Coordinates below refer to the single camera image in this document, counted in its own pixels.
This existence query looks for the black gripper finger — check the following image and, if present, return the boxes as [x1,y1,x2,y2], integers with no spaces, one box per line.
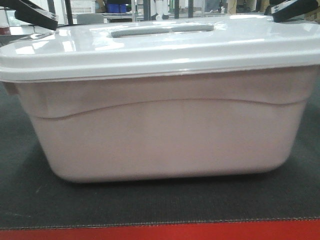
[14,0,59,31]
[264,0,320,23]

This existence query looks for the white plastic storage bin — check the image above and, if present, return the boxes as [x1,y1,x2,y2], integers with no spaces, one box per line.
[0,14,320,183]

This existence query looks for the blue crate in background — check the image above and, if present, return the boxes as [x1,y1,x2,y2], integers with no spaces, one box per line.
[106,3,127,14]

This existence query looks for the dark grey table mat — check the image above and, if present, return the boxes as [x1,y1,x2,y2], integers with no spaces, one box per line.
[0,66,320,231]

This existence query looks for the black metal rack frame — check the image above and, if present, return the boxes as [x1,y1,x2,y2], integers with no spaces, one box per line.
[47,0,194,25]

